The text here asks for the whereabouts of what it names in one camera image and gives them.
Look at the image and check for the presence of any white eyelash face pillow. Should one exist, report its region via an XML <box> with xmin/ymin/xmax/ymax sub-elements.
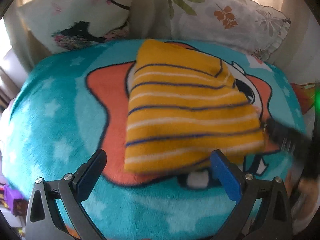
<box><xmin>18</xmin><ymin>0</ymin><xmax>133</xmax><ymax>54</ymax></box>

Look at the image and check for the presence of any turquoise star fleece blanket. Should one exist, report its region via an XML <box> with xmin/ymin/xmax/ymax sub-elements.
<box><xmin>0</xmin><ymin>38</ymin><xmax>308</xmax><ymax>240</ymax></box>

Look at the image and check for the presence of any yellow striped knit sweater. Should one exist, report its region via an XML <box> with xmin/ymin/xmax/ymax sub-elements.
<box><xmin>124</xmin><ymin>40</ymin><xmax>265</xmax><ymax>174</ymax></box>

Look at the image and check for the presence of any floral leaf print pillow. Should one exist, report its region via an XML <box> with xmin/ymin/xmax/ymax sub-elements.
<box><xmin>167</xmin><ymin>0</ymin><xmax>291</xmax><ymax>61</ymax></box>

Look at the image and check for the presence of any purple box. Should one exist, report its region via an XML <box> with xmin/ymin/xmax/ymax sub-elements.
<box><xmin>4</xmin><ymin>184</ymin><xmax>28</xmax><ymax>216</ymax></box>

